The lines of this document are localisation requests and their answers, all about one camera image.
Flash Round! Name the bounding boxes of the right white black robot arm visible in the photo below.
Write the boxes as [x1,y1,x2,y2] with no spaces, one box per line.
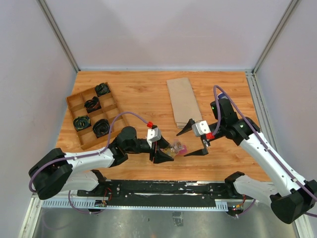
[179,98,317,224]

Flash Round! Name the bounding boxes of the clear bottle yellow capsules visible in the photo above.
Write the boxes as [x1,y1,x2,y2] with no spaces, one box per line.
[162,140,184,158]

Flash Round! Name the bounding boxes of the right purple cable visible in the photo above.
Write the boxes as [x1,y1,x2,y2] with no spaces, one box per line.
[213,85,317,219]

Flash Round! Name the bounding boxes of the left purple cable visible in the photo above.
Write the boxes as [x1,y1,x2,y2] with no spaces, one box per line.
[28,111,152,215]

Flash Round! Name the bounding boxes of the black coiled cable top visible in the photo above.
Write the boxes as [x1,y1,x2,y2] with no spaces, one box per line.
[95,83,111,97]

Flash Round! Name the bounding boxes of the pink weekly pill organizer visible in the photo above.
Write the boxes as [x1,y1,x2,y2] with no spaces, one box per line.
[177,145,187,156]

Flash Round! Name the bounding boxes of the grey slotted cable duct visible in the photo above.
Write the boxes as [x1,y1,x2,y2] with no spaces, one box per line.
[42,196,228,212]

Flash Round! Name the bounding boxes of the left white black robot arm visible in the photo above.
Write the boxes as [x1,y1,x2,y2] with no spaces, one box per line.
[28,125,174,200]

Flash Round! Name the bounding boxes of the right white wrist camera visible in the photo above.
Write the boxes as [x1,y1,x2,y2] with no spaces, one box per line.
[192,120,214,140]

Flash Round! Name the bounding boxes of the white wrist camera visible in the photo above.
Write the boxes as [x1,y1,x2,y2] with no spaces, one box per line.
[192,120,214,140]
[146,121,161,146]

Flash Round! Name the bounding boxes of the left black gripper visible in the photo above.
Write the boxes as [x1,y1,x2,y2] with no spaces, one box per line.
[126,135,174,164]

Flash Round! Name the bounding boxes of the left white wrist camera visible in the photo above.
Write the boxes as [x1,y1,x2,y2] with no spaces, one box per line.
[146,121,161,146]

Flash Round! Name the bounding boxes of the black green coiled cable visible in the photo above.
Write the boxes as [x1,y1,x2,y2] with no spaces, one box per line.
[73,115,91,132]

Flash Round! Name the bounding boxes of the black coiled cable middle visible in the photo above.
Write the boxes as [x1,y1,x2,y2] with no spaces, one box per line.
[84,96,102,112]

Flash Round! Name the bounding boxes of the aluminium frame post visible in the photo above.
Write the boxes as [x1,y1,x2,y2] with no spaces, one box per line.
[36,0,80,73]
[252,0,301,75]

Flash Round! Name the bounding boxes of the white capped pill bottle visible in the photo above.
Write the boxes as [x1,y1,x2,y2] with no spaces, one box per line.
[217,93,227,99]

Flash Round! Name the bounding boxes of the left aluminium frame post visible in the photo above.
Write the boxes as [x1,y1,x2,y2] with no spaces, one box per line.
[36,0,80,73]

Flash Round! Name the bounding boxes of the right aluminium frame post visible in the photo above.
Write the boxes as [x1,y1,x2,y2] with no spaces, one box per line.
[252,0,301,75]

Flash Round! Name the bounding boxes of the purple cable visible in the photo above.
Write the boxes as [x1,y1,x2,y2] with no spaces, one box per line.
[213,85,317,219]
[28,111,152,215]

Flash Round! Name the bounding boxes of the wooden compartment tray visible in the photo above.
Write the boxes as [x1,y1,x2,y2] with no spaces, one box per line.
[66,82,128,150]

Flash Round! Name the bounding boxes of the black coiled cable bottom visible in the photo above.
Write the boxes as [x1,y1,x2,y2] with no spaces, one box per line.
[92,119,111,137]

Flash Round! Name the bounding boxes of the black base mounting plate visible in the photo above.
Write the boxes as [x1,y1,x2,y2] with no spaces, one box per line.
[77,179,243,201]

